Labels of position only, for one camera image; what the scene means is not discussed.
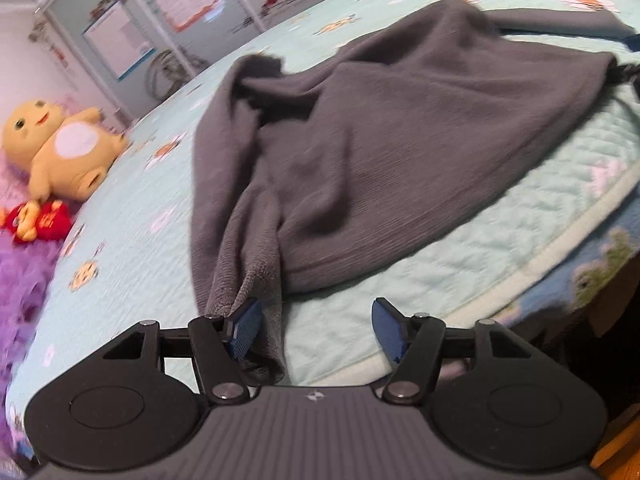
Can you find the grey sweater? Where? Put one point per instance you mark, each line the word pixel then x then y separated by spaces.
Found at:
pixel 375 150

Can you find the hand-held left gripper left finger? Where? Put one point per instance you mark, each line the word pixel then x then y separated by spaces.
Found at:
pixel 245 327

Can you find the sliding door wardrobe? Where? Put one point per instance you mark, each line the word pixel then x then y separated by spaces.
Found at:
pixel 210 25

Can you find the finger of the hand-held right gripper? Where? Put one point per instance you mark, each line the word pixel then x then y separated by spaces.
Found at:
pixel 630 74
pixel 634 43

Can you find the light green printed bedspread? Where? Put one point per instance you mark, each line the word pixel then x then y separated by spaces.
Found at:
pixel 125 260

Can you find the blue printed bed sheet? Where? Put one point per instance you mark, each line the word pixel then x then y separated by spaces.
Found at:
pixel 575 280

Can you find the yellow plush toy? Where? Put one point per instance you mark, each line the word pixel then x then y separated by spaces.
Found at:
pixel 65 150

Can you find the red plush toy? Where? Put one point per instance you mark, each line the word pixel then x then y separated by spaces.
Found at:
pixel 42 222

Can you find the blue-bordered paper poster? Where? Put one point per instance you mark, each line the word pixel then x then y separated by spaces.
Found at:
pixel 117 40

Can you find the purple fluffy cushion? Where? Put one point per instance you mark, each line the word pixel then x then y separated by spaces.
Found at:
pixel 20 300

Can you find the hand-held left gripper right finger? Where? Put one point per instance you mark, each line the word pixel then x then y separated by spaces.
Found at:
pixel 387 330

